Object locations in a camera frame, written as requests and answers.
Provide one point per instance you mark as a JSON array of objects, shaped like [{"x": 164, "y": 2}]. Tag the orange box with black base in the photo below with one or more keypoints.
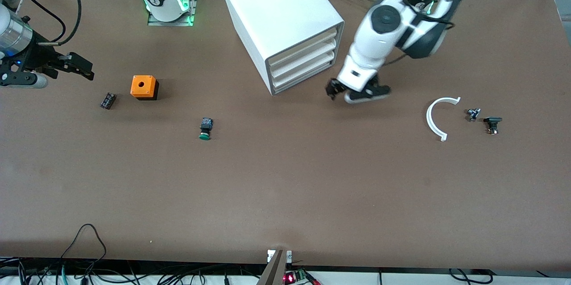
[{"x": 142, "y": 85}]

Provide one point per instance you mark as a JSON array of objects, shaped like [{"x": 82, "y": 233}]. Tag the grey camera mount beam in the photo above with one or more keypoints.
[{"x": 274, "y": 272}]

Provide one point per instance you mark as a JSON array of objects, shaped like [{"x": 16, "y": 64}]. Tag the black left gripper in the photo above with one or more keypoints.
[{"x": 333, "y": 87}]

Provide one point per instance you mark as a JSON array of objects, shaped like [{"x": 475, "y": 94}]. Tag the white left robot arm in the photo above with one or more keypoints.
[{"x": 379, "y": 30}]

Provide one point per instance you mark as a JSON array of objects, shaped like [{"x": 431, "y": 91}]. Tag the silver mount bracket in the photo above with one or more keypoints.
[{"x": 271, "y": 256}]

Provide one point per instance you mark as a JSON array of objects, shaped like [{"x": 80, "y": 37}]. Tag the green mushroom push button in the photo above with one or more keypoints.
[{"x": 205, "y": 130}]

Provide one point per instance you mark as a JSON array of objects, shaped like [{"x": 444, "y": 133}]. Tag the white drawer cabinet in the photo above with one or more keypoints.
[{"x": 276, "y": 4}]

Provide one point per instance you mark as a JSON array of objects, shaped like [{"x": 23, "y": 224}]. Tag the white plastic drawer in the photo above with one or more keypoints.
[
  {"x": 308, "y": 71},
  {"x": 308, "y": 48},
  {"x": 308, "y": 59}
]

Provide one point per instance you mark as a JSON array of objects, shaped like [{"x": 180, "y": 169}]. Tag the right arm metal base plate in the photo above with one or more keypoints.
[{"x": 154, "y": 20}]

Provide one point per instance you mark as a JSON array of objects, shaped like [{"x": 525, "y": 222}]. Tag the black left camera bracket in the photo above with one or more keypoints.
[{"x": 372, "y": 88}]

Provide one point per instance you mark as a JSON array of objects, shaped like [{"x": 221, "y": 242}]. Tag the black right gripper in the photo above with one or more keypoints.
[{"x": 35, "y": 58}]

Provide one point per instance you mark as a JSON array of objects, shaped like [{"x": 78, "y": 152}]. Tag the circuit board with red light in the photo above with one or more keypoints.
[{"x": 291, "y": 278}]

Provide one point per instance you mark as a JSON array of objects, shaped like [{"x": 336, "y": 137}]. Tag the small black terminal block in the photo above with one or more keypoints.
[{"x": 108, "y": 101}]

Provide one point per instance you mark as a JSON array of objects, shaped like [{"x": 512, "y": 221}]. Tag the white curved plastic arc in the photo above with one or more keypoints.
[{"x": 428, "y": 120}]

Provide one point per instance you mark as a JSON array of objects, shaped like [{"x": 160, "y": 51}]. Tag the small black silver switch part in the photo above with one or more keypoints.
[{"x": 473, "y": 114}]

